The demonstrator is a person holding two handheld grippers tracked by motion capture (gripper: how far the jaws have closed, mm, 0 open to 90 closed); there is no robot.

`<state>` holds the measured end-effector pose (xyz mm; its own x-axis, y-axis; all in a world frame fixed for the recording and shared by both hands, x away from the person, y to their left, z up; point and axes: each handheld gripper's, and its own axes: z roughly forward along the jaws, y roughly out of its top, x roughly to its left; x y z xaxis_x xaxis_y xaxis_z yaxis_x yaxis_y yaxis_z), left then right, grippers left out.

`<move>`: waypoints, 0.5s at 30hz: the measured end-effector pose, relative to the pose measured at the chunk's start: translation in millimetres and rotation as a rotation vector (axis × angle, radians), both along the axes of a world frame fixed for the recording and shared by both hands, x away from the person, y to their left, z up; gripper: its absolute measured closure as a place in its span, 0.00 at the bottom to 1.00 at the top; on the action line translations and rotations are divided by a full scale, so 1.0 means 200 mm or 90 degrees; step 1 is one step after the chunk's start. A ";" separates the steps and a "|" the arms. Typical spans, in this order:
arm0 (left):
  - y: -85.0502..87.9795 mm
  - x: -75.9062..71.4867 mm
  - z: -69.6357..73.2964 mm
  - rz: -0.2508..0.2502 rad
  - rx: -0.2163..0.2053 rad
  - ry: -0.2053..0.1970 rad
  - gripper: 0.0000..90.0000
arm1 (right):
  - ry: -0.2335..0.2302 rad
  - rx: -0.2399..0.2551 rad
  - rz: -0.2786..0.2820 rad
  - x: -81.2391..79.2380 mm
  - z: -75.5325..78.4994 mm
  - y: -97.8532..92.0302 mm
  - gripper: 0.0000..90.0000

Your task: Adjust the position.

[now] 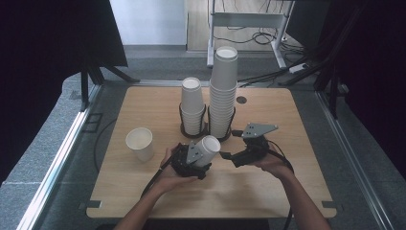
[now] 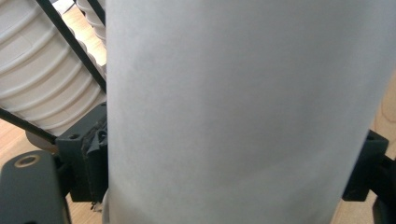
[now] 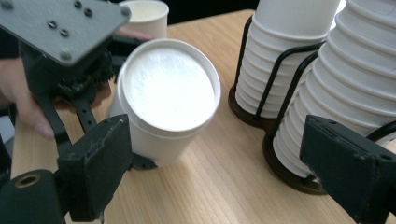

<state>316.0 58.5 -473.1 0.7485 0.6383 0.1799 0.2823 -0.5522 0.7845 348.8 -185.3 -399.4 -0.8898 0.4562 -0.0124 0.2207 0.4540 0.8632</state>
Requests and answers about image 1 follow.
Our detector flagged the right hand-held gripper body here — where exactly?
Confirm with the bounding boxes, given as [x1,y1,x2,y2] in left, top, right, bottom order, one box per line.
[237,123,280,168]

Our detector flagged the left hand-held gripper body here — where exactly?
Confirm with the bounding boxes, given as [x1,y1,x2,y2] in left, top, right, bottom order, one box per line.
[171,141,205,180]

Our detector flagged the black wire cup holder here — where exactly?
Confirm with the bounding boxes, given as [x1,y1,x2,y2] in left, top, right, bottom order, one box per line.
[207,105,237,143]
[178,103,209,139]

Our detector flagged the white paper cup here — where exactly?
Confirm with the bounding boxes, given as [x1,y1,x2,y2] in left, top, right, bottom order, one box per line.
[124,126,155,163]
[194,134,222,169]

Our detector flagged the tall stack of white cups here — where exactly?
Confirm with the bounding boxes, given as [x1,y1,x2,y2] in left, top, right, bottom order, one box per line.
[209,45,239,139]

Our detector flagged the person's left hand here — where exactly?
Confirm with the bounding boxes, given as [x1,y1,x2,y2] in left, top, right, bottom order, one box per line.
[159,145,199,195]

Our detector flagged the person's right hand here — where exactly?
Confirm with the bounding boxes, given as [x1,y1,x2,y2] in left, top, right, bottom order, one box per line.
[253,145,295,181]

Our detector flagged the short stack of white cups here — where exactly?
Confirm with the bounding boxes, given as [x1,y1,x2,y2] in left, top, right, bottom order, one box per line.
[180,77,207,136]

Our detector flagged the white power strip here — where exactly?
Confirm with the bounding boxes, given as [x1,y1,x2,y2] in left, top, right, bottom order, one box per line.
[288,62,310,75]

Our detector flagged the black stand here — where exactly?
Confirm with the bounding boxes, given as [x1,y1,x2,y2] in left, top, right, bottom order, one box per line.
[281,0,365,120]
[79,54,142,113]

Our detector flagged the dark floor plate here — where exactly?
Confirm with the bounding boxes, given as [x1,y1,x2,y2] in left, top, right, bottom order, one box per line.
[81,112,103,133]

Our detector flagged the black curtain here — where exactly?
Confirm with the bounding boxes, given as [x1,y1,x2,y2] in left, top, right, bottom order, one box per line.
[319,0,406,180]
[0,0,128,186]

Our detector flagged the right hand-held gripper cable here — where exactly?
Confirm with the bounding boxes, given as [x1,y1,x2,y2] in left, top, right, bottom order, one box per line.
[267,140,295,230]

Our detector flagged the thin black floor cable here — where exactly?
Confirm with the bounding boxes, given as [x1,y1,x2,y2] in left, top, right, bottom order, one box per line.
[93,117,119,173]

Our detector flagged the aluminium rail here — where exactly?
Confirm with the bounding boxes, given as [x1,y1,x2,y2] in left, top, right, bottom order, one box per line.
[314,90,396,230]
[15,84,103,230]

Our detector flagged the black floor cables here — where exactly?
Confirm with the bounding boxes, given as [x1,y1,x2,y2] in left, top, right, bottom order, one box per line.
[214,27,320,89]

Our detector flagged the white desk frame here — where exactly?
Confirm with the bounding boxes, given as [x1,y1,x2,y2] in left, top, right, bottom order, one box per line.
[206,0,296,70]

